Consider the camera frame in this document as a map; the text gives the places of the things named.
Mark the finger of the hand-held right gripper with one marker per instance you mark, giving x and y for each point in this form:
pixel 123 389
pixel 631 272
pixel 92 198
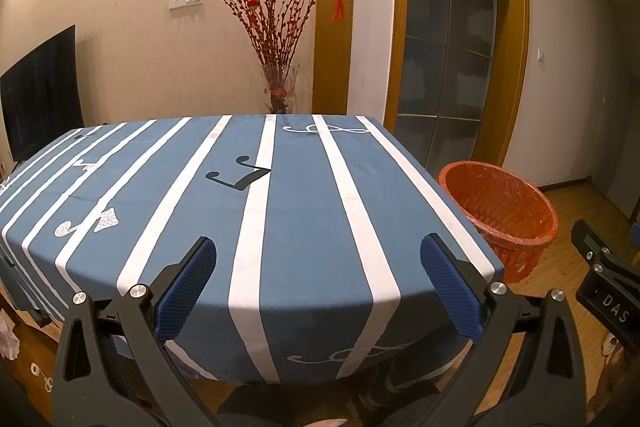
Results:
pixel 600 247

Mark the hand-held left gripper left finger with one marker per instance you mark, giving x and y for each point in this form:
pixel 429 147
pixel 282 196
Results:
pixel 185 289

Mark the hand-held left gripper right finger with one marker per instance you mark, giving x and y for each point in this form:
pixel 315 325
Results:
pixel 450 289

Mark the red plastic mesh basket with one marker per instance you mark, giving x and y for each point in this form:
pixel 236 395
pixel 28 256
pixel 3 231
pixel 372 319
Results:
pixel 500 212

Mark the blue white striped tablecloth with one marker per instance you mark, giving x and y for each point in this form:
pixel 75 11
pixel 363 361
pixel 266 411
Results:
pixel 300 232

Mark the crumpled white paper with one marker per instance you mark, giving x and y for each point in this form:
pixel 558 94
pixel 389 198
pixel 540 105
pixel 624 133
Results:
pixel 9 339

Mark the glass floor vase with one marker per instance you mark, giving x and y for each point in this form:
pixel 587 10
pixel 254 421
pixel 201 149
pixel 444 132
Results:
pixel 280 92

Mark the black television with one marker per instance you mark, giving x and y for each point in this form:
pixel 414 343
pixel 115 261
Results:
pixel 40 97

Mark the frosted glass door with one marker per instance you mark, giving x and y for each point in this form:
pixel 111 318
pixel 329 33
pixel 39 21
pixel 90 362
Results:
pixel 445 32

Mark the red berry branches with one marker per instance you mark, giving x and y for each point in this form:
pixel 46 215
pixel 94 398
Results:
pixel 270 7

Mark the small white wall switch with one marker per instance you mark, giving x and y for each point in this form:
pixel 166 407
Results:
pixel 541 55

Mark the wooden door frame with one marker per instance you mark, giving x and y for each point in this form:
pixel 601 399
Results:
pixel 515 57

